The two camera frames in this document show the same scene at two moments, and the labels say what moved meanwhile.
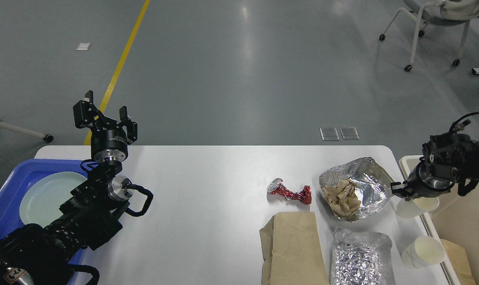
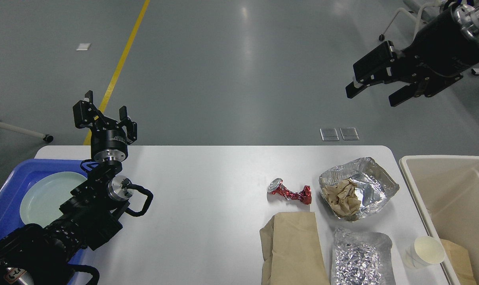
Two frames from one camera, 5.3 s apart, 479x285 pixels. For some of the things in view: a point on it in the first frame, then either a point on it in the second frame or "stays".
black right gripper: [421, 183] -> [431, 61]
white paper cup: [424, 251] stays
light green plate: [41, 200] stays
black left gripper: [107, 146] stays
